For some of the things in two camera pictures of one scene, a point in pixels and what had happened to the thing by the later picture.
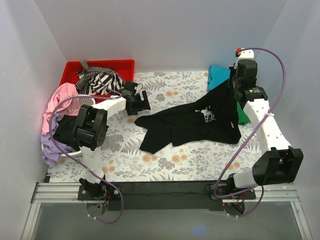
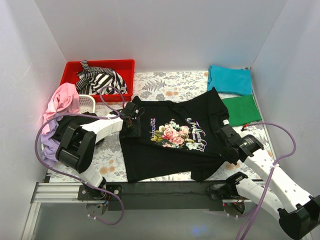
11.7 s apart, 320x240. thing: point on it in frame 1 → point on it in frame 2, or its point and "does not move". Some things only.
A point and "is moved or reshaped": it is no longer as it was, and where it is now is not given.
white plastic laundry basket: x=84 y=100 does not move
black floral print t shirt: x=212 y=118 is moved or reshaped
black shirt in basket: x=64 y=132 does not move
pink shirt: x=70 y=107 does not move
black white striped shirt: x=93 y=81 does not move
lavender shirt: x=52 y=154 does not move
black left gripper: x=139 y=104 → x=130 y=124
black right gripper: x=232 y=81 → x=225 y=133
